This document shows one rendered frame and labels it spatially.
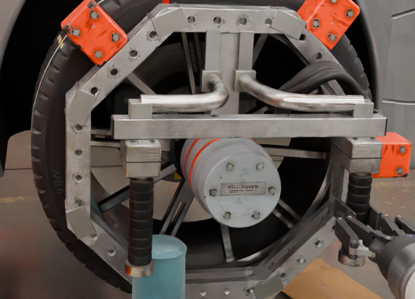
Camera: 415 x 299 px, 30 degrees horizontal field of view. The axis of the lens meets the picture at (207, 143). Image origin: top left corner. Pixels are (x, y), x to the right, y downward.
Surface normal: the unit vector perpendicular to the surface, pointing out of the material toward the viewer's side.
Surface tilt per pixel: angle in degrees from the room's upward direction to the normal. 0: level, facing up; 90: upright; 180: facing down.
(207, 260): 1
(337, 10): 90
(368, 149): 90
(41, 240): 0
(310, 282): 2
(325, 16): 90
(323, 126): 90
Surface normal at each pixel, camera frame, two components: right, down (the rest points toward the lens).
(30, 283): 0.05, -0.96
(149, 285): -0.34, 0.21
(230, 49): 0.21, 0.28
